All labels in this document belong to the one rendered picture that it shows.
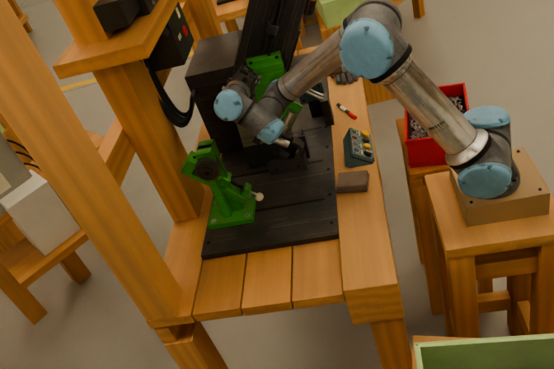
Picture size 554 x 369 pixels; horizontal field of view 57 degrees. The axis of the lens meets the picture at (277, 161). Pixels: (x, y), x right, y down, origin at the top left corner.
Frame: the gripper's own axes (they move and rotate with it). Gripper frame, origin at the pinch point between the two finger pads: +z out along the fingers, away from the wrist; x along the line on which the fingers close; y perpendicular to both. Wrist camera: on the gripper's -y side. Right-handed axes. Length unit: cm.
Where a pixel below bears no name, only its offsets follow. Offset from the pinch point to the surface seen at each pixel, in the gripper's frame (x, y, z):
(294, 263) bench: -39, -26, -38
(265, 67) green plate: -2.9, 6.6, 2.5
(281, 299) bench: -39, -30, -49
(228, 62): 8.6, -0.7, 11.1
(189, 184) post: -1.9, -36.3, -12.2
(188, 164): 1.4, -23.0, -25.1
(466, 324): -97, -20, -28
